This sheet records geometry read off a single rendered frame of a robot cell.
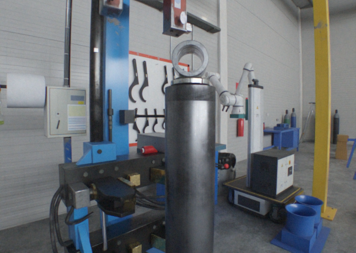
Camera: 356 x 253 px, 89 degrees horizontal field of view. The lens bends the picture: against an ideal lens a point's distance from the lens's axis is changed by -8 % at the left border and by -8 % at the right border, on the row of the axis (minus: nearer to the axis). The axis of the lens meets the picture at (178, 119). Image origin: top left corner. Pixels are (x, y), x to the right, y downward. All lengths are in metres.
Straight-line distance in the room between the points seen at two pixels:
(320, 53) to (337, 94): 8.23
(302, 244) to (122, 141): 1.98
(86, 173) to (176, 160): 0.58
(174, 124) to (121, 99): 0.78
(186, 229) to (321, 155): 2.59
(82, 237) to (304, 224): 1.97
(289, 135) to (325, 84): 4.73
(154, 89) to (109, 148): 2.45
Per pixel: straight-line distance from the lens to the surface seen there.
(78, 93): 1.80
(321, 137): 3.16
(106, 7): 1.14
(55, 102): 1.75
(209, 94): 0.76
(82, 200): 1.08
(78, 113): 1.79
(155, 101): 3.56
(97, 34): 1.41
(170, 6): 1.29
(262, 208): 2.84
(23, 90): 1.71
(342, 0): 12.52
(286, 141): 7.77
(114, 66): 1.48
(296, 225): 2.42
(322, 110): 3.14
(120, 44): 1.54
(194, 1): 4.97
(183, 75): 0.80
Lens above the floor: 1.36
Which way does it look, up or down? 1 degrees down
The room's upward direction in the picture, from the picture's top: straight up
